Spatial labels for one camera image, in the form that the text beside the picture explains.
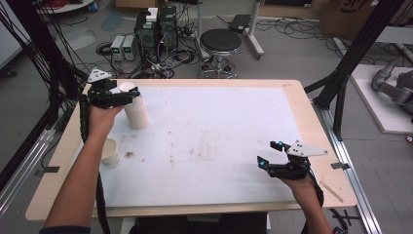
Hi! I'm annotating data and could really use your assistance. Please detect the white stand leg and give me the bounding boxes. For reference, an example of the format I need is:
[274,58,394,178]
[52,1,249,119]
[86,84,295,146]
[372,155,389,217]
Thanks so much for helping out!
[247,0,266,61]

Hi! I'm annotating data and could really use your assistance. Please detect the stack of white paper cups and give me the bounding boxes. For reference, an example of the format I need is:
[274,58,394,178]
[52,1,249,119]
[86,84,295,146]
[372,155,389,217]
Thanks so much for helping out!
[123,101,151,131]

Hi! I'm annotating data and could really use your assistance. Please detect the small white box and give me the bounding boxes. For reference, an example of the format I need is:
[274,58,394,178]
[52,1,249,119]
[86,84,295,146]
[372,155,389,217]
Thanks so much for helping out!
[145,7,159,23]

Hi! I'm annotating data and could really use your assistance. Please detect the black tape strip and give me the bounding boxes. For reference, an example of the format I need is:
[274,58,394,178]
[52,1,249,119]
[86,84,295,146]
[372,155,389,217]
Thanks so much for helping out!
[330,161,351,171]
[34,165,61,178]

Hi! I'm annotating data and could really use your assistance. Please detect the white table mat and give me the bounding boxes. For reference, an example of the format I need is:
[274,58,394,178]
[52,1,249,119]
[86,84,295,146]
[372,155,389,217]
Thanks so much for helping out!
[77,86,305,209]

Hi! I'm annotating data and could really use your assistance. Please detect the cardboard box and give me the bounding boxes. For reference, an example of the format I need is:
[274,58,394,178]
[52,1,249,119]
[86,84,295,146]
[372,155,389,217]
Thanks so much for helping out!
[319,0,384,40]

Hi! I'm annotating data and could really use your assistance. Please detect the black metal frame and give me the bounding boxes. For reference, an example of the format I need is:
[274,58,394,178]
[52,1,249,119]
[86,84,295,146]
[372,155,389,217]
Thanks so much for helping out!
[304,0,410,141]

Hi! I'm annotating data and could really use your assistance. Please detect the person's right hand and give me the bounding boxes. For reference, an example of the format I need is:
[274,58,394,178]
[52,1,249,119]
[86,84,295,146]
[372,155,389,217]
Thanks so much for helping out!
[280,175,318,204]

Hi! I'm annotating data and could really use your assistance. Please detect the black computer tower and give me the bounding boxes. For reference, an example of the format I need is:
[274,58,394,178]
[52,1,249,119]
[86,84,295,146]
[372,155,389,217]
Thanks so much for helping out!
[158,5,179,52]
[133,9,160,64]

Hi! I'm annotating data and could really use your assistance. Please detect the black frame with cables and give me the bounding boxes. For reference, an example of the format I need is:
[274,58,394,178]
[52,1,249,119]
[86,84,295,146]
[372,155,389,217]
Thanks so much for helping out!
[0,0,95,193]

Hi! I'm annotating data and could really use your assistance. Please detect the thin wooden stick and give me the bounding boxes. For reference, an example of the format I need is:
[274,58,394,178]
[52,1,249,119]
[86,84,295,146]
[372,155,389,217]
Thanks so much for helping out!
[319,179,345,204]

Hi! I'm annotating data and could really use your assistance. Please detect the black clamp parts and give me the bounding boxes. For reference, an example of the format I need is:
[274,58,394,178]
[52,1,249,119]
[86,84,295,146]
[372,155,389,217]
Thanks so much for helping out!
[329,208,361,234]

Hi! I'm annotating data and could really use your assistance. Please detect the single white paper cup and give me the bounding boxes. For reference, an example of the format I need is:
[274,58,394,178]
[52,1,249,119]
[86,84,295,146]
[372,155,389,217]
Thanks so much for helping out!
[100,138,122,170]
[118,81,146,109]

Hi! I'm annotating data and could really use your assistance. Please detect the flat black device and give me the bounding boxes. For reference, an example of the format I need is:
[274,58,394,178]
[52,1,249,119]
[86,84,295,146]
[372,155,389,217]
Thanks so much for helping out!
[228,14,252,34]

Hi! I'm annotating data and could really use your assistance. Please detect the person's left hand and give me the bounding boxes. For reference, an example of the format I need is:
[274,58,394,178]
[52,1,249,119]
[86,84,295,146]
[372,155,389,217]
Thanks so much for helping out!
[88,104,125,140]

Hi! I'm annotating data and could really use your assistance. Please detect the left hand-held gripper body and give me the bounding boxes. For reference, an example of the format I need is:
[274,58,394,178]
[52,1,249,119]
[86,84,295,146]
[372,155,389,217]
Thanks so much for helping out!
[87,67,125,110]

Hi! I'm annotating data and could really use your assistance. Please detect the black round stool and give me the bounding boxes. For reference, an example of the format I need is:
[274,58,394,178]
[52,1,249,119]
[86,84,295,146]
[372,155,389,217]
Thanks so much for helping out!
[198,28,243,80]

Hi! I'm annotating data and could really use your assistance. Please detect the aluminium rail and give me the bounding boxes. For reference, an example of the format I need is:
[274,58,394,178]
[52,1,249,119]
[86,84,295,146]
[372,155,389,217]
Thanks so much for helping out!
[0,128,56,217]
[313,100,383,234]

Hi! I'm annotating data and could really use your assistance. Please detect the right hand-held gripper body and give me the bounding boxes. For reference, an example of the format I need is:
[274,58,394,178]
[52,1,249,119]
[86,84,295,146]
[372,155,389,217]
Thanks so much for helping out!
[266,139,329,181]

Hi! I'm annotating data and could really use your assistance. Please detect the person's dark clothing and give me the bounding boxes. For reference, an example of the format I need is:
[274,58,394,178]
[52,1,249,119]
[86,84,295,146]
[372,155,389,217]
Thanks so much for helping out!
[130,213,268,234]

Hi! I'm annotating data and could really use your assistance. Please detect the loose black floor cables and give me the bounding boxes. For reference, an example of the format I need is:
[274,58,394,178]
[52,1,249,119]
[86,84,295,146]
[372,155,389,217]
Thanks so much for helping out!
[256,18,339,59]

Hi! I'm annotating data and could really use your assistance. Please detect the tangle of floor cables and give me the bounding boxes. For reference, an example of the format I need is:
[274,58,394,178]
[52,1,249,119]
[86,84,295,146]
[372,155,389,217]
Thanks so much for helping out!
[95,28,203,80]

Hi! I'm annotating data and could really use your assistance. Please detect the grey power supply unit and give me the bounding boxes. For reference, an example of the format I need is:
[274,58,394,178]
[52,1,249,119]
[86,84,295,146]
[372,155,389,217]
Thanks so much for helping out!
[121,34,137,61]
[110,34,126,61]

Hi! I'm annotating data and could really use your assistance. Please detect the white platform board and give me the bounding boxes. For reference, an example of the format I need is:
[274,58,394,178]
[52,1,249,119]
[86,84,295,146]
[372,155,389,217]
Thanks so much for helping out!
[350,63,413,135]

